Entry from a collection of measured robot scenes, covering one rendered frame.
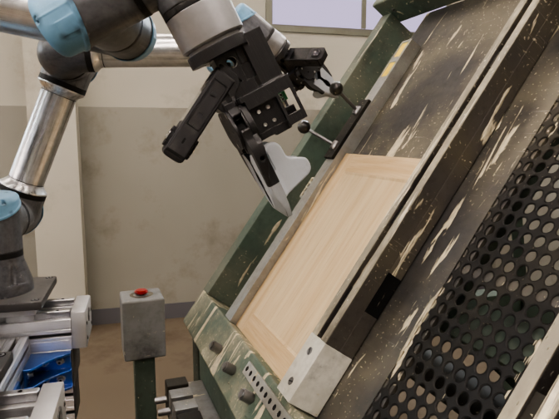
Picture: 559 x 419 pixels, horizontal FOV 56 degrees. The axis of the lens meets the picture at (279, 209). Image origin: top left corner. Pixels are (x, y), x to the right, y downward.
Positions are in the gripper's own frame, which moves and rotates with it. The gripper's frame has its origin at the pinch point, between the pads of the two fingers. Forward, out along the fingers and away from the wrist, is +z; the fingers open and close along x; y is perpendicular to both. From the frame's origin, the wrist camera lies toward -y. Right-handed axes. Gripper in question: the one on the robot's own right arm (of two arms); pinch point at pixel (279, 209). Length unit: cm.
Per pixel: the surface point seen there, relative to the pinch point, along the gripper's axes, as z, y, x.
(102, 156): -14, -41, 335
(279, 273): 33, 4, 70
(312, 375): 36.5, -4.6, 25.2
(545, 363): 27.8, 16.8, -13.3
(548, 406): 29.8, 13.5, -16.5
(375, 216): 24, 26, 46
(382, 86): 3, 56, 79
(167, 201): 37, -17, 335
